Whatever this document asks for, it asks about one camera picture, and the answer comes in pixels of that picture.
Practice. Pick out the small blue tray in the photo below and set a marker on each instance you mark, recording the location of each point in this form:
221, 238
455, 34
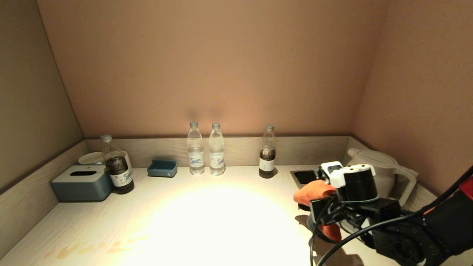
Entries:
162, 170

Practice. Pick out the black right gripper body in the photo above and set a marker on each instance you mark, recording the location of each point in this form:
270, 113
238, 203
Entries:
384, 210

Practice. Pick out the orange microfibre cloth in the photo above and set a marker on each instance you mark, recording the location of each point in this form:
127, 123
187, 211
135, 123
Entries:
314, 190

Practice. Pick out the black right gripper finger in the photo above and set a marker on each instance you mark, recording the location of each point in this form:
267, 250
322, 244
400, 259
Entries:
321, 210

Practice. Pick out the blue tissue box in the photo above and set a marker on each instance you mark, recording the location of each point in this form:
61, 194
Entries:
81, 188

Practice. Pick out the white electric kettle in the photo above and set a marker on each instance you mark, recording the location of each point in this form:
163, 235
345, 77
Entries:
391, 166

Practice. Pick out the white ceramic cup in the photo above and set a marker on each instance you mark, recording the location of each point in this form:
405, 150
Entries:
90, 159

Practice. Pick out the clear water bottle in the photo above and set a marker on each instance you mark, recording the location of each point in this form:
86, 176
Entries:
216, 154
195, 154

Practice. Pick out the large dark drink bottle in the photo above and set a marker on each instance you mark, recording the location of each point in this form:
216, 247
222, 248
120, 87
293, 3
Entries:
118, 171

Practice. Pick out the small dark drink bottle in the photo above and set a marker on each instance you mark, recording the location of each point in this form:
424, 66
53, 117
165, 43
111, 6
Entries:
266, 162

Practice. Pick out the red black right robot arm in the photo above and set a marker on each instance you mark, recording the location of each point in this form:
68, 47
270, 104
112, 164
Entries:
451, 218

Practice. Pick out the recessed black socket box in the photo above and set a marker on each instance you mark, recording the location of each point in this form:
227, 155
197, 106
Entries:
305, 177

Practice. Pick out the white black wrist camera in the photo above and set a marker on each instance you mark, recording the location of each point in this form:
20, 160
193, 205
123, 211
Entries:
356, 184

